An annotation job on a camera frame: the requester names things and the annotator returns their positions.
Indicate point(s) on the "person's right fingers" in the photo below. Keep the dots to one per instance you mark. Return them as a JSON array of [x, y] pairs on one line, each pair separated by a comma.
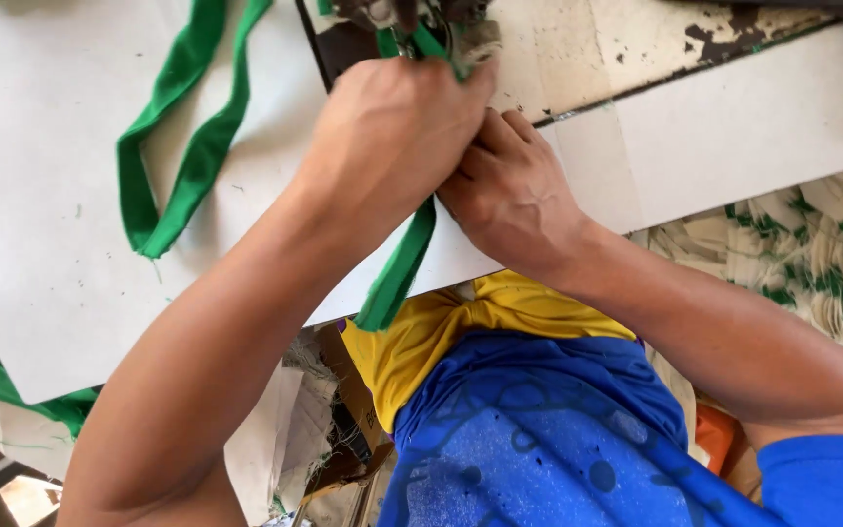
[[498, 143]]

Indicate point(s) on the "sewing machine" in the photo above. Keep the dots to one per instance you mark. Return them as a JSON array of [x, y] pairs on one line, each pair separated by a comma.
[[407, 29]]

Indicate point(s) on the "blue and yellow shirt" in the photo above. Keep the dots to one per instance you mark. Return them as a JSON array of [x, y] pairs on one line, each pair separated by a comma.
[[538, 417]]

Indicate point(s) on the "person's right hand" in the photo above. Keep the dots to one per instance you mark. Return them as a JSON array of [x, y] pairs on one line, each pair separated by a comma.
[[509, 197]]

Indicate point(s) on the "orange object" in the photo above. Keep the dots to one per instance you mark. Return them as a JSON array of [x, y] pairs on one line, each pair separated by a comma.
[[714, 435]]

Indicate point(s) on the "brown cardboard box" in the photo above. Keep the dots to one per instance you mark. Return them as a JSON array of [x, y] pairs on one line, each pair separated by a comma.
[[352, 410]]

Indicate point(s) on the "heap of cream green bags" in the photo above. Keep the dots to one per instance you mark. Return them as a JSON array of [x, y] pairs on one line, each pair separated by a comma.
[[809, 256]]

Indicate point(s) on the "person's left hand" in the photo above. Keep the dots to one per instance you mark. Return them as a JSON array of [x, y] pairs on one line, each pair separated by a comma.
[[385, 139]]

